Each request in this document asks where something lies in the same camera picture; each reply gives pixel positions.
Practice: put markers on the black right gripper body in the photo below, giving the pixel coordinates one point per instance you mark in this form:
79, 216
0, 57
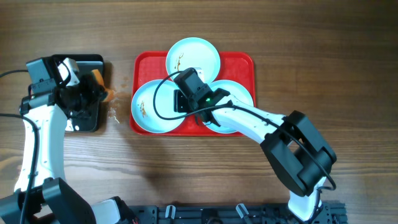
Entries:
183, 103

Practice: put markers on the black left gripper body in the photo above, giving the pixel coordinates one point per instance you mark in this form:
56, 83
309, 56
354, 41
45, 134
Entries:
84, 93

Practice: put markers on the orange green sponge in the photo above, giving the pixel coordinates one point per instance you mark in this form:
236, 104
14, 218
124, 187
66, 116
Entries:
104, 94

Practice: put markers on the light blue plate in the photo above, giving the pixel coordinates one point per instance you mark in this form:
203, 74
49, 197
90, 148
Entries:
236, 89
194, 52
143, 111

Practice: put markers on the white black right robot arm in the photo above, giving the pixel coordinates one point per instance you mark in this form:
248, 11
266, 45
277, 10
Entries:
299, 155

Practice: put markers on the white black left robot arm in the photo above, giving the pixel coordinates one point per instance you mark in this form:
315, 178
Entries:
41, 194

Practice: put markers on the black water tray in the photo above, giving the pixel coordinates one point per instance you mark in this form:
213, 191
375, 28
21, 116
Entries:
86, 122

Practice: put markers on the red plastic tray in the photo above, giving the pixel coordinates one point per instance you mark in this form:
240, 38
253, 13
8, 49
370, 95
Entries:
150, 65

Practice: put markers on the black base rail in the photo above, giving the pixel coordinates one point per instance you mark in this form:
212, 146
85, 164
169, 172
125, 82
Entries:
230, 214

